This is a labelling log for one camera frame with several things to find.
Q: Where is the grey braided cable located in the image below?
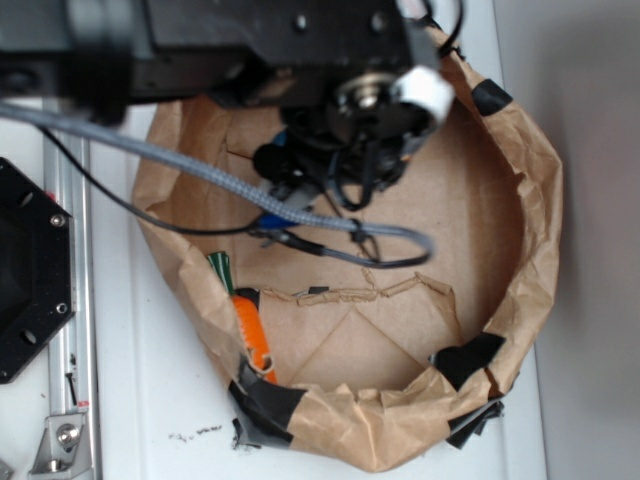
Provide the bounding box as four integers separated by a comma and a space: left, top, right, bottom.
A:
0, 101, 435, 269

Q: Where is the aluminium extrusion rail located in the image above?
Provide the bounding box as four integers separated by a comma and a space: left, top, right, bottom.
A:
43, 139, 103, 479

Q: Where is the brown paper bag bin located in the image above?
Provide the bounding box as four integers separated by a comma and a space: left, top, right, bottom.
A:
141, 52, 563, 472

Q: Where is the metal corner bracket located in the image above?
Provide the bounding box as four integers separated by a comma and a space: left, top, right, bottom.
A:
28, 413, 92, 479

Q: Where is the thin black cable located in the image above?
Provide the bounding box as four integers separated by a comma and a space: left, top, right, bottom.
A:
37, 124, 261, 236

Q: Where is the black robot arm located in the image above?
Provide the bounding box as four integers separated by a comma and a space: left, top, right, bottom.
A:
1, 1, 454, 211

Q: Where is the orange toy carrot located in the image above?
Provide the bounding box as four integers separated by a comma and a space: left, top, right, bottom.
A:
207, 251, 278, 384

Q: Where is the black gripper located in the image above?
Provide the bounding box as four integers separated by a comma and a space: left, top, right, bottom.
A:
144, 1, 454, 210

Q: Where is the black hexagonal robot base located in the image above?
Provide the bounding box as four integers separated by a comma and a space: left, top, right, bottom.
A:
1, 158, 74, 385

